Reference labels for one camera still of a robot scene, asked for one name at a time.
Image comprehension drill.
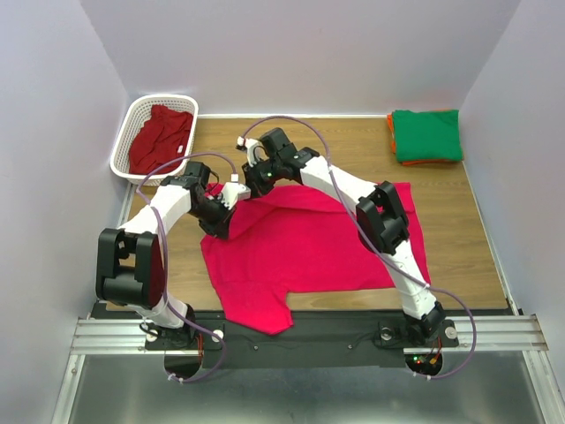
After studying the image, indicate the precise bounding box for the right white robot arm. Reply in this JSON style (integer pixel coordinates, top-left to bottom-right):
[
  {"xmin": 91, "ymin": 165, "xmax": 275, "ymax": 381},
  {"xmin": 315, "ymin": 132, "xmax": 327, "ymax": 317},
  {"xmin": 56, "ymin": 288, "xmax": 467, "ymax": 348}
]
[{"xmin": 237, "ymin": 128, "xmax": 446, "ymax": 345}]

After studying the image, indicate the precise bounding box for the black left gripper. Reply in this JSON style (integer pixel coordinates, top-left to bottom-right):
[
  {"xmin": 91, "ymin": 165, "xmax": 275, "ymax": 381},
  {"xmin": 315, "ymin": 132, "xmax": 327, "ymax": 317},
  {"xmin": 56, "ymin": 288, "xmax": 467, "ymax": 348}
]
[{"xmin": 189, "ymin": 194, "xmax": 237, "ymax": 240}]

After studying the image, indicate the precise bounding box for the folded orange t shirt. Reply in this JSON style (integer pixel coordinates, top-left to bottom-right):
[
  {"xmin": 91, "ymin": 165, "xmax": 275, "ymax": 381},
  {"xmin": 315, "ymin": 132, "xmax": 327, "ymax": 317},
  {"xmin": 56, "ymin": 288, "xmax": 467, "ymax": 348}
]
[{"xmin": 386, "ymin": 112, "xmax": 463, "ymax": 168}]

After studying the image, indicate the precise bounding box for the bright pink t shirt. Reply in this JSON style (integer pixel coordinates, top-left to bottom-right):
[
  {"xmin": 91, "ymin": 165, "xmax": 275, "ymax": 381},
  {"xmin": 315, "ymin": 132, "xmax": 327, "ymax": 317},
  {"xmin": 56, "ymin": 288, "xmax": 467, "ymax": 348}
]
[{"xmin": 200, "ymin": 180, "xmax": 433, "ymax": 337}]

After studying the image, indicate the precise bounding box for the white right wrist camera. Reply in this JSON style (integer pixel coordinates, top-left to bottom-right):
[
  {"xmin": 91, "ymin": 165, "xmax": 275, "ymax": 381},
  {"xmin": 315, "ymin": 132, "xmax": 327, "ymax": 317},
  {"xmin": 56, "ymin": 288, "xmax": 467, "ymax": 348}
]
[{"xmin": 236, "ymin": 136, "xmax": 268, "ymax": 167}]

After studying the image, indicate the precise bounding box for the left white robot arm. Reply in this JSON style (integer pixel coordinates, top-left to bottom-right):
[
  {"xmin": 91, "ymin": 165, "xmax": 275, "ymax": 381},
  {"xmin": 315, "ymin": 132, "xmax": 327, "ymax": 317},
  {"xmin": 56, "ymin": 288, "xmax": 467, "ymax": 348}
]
[{"xmin": 95, "ymin": 162, "xmax": 249, "ymax": 348}]

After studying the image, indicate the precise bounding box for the dark red t shirt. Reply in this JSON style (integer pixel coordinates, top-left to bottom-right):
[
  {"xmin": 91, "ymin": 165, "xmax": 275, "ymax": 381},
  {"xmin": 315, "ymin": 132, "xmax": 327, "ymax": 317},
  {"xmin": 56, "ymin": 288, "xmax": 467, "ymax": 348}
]
[{"xmin": 129, "ymin": 104, "xmax": 193, "ymax": 175}]

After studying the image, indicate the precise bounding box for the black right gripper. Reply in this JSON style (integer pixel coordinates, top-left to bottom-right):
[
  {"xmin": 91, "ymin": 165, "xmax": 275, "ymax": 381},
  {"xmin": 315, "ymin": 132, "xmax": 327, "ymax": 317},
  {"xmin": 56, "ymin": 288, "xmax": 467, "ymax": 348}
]
[{"xmin": 241, "ymin": 157, "xmax": 283, "ymax": 200}]

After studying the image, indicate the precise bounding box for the white perforated plastic basket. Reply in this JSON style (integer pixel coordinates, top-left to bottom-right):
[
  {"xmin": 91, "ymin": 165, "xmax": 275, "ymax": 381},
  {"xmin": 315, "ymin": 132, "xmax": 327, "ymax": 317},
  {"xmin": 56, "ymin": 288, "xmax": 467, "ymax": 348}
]
[{"xmin": 109, "ymin": 94, "xmax": 200, "ymax": 186}]

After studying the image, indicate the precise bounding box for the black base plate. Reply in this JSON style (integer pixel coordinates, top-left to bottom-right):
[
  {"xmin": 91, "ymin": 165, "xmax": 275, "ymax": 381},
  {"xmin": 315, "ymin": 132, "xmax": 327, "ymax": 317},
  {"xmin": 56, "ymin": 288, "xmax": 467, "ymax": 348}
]
[{"xmin": 139, "ymin": 310, "xmax": 458, "ymax": 369}]

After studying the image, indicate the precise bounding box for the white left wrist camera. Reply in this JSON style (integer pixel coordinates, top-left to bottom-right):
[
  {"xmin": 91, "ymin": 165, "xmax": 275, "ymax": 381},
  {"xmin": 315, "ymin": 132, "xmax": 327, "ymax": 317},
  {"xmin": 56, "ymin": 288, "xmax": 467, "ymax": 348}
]
[{"xmin": 219, "ymin": 173, "xmax": 251, "ymax": 209}]

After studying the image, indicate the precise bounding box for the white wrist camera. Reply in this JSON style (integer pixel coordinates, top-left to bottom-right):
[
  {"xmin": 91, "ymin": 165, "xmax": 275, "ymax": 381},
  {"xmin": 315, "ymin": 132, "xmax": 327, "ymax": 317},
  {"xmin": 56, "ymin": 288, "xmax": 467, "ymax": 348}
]
[
  {"xmin": 236, "ymin": 136, "xmax": 268, "ymax": 167},
  {"xmin": 219, "ymin": 173, "xmax": 251, "ymax": 209}
]

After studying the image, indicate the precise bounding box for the folded green t shirt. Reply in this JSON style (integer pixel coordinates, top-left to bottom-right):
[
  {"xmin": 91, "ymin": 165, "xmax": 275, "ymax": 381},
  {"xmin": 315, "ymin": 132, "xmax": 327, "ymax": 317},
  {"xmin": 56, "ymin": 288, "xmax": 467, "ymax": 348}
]
[{"xmin": 391, "ymin": 108, "xmax": 464, "ymax": 164}]

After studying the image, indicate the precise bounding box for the aluminium frame rail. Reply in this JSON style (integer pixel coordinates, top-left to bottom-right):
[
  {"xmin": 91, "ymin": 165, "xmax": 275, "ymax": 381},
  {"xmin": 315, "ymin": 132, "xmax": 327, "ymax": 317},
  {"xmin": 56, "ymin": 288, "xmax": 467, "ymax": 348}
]
[{"xmin": 52, "ymin": 180, "xmax": 151, "ymax": 424}]

